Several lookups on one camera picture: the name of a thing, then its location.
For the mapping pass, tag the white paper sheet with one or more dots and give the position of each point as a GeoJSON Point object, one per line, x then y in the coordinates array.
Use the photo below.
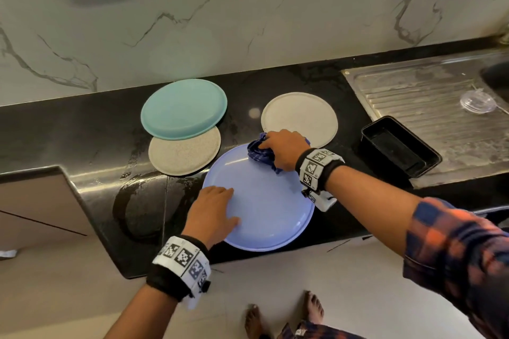
{"type": "Point", "coordinates": [7, 254]}

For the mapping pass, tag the thin grey stick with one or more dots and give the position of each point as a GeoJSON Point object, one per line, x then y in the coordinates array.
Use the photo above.
{"type": "Point", "coordinates": [503, 110]}

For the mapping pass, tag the speckled white plate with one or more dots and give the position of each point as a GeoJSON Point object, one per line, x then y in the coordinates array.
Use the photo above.
{"type": "Point", "coordinates": [184, 156]}
{"type": "Point", "coordinates": [306, 116]}

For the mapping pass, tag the person's foot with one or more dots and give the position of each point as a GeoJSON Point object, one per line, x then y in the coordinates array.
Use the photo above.
{"type": "Point", "coordinates": [313, 307]}
{"type": "Point", "coordinates": [254, 323]}

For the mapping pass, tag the clear plastic lid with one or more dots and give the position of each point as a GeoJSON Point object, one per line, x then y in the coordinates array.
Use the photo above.
{"type": "Point", "coordinates": [478, 101]}

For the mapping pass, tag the person's left hand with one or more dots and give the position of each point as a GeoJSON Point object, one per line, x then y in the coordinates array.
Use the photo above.
{"type": "Point", "coordinates": [208, 219]}

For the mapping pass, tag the steel faucet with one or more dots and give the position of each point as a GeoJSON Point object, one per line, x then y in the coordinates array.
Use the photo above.
{"type": "Point", "coordinates": [504, 37]}

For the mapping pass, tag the person's left foot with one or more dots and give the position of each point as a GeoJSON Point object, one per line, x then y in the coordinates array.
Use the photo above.
{"type": "Point", "coordinates": [254, 323]}

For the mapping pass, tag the person's right foot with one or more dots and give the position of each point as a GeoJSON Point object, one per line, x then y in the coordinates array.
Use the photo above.
{"type": "Point", "coordinates": [313, 307]}

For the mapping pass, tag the person's right hand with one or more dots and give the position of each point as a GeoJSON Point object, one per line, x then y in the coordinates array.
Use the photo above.
{"type": "Point", "coordinates": [286, 148]}

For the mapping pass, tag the brown lower drawer unit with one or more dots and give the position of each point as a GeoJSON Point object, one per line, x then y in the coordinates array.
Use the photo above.
{"type": "Point", "coordinates": [36, 208]}

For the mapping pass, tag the person's left forearm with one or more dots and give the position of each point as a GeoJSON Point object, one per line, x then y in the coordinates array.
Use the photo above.
{"type": "Point", "coordinates": [143, 315]}

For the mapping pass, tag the right wrist marker band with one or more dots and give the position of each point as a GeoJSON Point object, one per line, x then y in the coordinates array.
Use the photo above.
{"type": "Point", "coordinates": [320, 169]}

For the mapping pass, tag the wrist marker band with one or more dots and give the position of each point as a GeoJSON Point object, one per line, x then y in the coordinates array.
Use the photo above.
{"type": "Point", "coordinates": [320, 169]}
{"type": "Point", "coordinates": [179, 265]}

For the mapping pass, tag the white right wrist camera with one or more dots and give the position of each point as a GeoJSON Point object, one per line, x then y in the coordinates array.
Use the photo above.
{"type": "Point", "coordinates": [322, 200]}

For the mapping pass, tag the blue orange plaid shirt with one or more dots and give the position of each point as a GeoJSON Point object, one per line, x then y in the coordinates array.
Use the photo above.
{"type": "Point", "coordinates": [461, 259]}

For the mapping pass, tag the steel sink drainboard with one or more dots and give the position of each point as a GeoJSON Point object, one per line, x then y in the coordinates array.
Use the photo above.
{"type": "Point", "coordinates": [413, 84]}

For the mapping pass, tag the person's right forearm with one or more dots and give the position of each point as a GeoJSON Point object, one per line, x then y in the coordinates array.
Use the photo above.
{"type": "Point", "coordinates": [374, 208]}

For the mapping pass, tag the lavender plate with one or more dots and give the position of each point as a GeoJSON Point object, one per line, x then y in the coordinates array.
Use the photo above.
{"type": "Point", "coordinates": [266, 208]}

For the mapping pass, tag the teal plate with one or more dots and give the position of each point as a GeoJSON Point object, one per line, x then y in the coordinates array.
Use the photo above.
{"type": "Point", "coordinates": [183, 108]}

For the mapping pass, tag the left wrist marker band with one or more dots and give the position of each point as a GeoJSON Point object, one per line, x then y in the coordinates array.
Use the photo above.
{"type": "Point", "coordinates": [179, 265]}

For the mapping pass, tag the black plastic tray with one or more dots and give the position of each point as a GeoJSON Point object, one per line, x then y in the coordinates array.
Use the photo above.
{"type": "Point", "coordinates": [400, 148]}

